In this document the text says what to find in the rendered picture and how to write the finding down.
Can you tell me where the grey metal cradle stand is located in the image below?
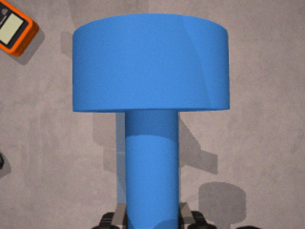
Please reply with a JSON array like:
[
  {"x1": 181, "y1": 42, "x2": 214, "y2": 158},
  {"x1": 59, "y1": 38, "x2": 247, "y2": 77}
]
[{"x1": 115, "y1": 112, "x2": 180, "y2": 203}]

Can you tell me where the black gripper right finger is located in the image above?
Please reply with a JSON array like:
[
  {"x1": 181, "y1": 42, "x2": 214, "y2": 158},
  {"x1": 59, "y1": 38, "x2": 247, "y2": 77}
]
[{"x1": 178, "y1": 202, "x2": 261, "y2": 229}]

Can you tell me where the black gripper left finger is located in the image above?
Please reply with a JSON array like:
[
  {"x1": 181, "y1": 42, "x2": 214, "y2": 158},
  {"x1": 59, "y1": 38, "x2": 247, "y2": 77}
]
[{"x1": 92, "y1": 203, "x2": 128, "y2": 229}]

